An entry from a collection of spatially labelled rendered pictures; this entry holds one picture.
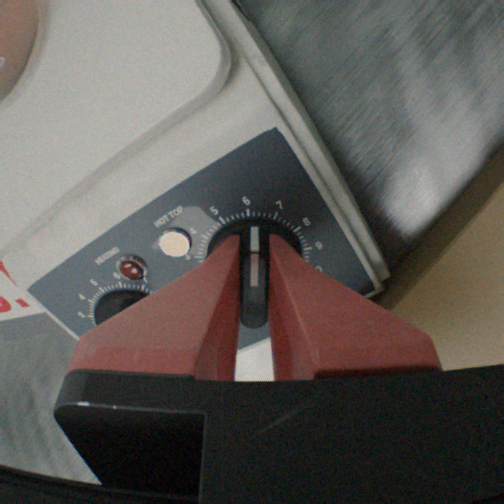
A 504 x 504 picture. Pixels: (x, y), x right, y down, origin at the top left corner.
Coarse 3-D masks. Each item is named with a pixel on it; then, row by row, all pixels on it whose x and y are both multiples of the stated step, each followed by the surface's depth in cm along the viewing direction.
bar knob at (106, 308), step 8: (104, 296) 15; (112, 296) 15; (120, 296) 15; (128, 296) 15; (136, 296) 15; (144, 296) 15; (104, 304) 15; (112, 304) 15; (120, 304) 15; (128, 304) 14; (96, 312) 15; (104, 312) 15; (112, 312) 15; (96, 320) 15; (104, 320) 15
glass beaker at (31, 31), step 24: (0, 0) 8; (24, 0) 9; (0, 24) 8; (24, 24) 9; (48, 24) 10; (0, 48) 9; (24, 48) 10; (0, 72) 9; (24, 72) 10; (0, 96) 10
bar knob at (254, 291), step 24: (216, 240) 13; (240, 240) 12; (264, 240) 12; (288, 240) 13; (240, 264) 12; (264, 264) 12; (240, 288) 12; (264, 288) 12; (240, 312) 13; (264, 312) 13
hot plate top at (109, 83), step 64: (64, 0) 10; (128, 0) 9; (192, 0) 9; (64, 64) 10; (128, 64) 10; (192, 64) 9; (0, 128) 11; (64, 128) 11; (128, 128) 10; (0, 192) 12; (64, 192) 11; (0, 256) 13
